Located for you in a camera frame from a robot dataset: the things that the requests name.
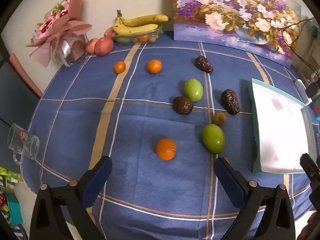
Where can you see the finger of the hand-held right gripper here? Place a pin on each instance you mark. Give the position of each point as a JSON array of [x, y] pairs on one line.
[[311, 170]]

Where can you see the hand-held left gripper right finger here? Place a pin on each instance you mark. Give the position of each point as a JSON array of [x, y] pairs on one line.
[[226, 180]]

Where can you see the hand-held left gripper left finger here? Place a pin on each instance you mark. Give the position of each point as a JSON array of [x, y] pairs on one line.
[[98, 180]]

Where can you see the white tray with teal rim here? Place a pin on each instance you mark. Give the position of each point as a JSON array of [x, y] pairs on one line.
[[280, 130]]

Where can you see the tangerine with stem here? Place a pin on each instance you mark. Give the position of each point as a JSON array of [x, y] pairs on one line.
[[165, 150]]

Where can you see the round dark brown fruit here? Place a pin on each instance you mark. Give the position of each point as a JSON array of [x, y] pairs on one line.
[[182, 105]]

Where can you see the green mango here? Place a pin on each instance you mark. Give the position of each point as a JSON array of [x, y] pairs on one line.
[[193, 90], [213, 139]]

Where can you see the small yellowish brown fruit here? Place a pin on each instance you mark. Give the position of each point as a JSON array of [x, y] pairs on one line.
[[220, 118]]

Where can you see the blue plaid tablecloth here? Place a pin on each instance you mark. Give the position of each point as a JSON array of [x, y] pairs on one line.
[[140, 120]]

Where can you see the black power adapter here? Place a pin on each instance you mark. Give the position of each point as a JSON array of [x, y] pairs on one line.
[[312, 90]]

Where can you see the glass mug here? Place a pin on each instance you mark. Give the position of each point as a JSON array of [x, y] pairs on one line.
[[25, 142]]

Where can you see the white power strip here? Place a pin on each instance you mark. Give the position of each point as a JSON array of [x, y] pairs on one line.
[[301, 83]]

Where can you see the teal box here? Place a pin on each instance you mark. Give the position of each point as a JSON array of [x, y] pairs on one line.
[[13, 207]]

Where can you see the green printed packet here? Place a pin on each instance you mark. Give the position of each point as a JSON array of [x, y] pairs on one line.
[[8, 176]]

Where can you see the small tangerine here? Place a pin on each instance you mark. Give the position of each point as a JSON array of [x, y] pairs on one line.
[[119, 67]]

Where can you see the red apple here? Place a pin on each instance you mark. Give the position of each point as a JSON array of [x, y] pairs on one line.
[[103, 46]]

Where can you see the orange-red apple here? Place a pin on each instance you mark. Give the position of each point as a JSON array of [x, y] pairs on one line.
[[108, 32], [90, 46]]

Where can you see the glass container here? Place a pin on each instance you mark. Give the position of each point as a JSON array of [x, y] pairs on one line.
[[140, 39]]

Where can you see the pink flower bouquet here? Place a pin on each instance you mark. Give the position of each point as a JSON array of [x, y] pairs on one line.
[[62, 27]]

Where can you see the floral painting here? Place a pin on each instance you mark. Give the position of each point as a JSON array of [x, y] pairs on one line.
[[225, 10]]

